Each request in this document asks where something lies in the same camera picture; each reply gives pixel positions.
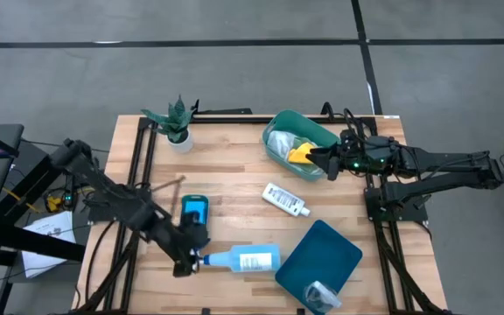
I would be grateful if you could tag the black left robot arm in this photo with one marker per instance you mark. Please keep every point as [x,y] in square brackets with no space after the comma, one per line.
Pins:
[112,192]

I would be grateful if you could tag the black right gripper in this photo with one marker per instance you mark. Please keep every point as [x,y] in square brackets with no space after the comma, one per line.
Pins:
[350,153]

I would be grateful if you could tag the white cloth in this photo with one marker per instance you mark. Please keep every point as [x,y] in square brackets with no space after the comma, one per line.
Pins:
[280,144]

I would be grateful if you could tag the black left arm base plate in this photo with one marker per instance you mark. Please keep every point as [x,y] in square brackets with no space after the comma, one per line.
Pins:
[103,215]

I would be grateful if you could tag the clear plastic cup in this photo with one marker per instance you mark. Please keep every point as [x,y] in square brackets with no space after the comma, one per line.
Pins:
[322,297]

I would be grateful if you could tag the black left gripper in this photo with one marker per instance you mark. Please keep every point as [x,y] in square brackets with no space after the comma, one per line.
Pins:
[188,236]

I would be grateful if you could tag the black arched clamp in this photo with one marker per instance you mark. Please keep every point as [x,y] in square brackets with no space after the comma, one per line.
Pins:
[195,109]
[325,109]

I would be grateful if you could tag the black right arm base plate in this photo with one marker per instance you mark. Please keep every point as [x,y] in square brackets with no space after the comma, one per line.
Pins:
[409,212]

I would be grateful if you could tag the blue spray bottle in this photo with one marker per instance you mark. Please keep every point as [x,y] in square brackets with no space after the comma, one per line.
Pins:
[247,258]

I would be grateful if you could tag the white paper sheet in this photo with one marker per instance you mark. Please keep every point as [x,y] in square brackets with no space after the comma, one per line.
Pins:
[46,262]

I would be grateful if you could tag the dark blue plastic bin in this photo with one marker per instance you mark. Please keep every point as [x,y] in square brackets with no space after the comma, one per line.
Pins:
[322,258]

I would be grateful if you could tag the yellow cloth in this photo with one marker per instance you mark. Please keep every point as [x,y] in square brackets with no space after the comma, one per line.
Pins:
[298,154]

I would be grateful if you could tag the blue sponge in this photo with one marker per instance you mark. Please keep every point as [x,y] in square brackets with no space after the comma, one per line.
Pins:
[195,212]

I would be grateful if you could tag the white tube bottle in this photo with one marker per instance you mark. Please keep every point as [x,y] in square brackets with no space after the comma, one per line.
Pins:
[283,199]

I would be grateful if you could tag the large green plastic basket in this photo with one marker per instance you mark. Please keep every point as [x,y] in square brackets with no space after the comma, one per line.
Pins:
[296,120]

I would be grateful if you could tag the small green plastic tray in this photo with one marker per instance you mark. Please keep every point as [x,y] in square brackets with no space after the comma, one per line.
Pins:
[182,205]

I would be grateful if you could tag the black bar bracket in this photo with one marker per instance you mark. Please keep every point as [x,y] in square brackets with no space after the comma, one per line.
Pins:
[226,111]

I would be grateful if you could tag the snake plant in white pot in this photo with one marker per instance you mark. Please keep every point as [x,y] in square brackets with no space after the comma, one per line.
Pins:
[181,142]

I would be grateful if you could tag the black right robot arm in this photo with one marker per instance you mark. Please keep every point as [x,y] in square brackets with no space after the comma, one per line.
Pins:
[444,166]

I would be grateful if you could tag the yellow power connector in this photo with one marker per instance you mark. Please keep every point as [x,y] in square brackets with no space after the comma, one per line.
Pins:
[53,204]

